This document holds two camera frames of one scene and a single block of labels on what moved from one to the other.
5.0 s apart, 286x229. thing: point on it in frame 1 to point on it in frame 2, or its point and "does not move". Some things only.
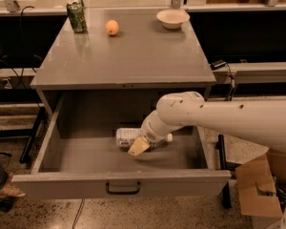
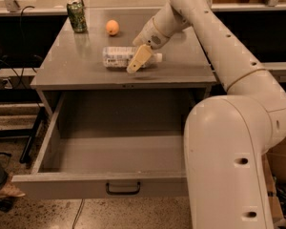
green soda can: x=76 y=13 does not move
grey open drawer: x=76 y=156 does not move
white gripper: x=148 y=132 to x=148 y=34
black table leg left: x=32 y=135 does not move
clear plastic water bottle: x=126 y=136 to x=121 y=56
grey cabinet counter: x=123 y=50 does not move
